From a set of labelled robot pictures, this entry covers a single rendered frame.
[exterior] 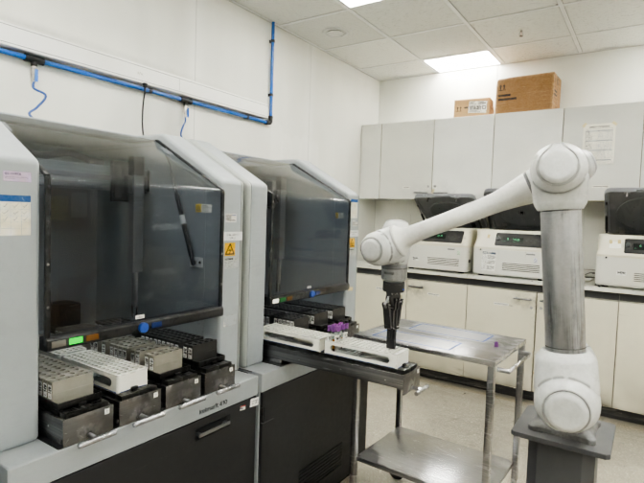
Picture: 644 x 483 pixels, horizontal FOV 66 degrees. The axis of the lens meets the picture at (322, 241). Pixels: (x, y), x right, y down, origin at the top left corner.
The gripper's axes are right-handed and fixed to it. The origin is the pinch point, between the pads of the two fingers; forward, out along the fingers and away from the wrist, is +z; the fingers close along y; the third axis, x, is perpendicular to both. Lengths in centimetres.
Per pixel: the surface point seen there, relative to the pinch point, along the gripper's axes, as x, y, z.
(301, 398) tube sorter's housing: -42, -6, 33
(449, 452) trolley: 4, -57, 62
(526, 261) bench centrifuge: -2, -230, -13
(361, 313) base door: -138, -229, 45
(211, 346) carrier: -50, 37, 4
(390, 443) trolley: -21, -49, 62
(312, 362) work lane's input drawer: -28.3, 6.8, 12.8
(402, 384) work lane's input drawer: 7.8, 6.8, 13.0
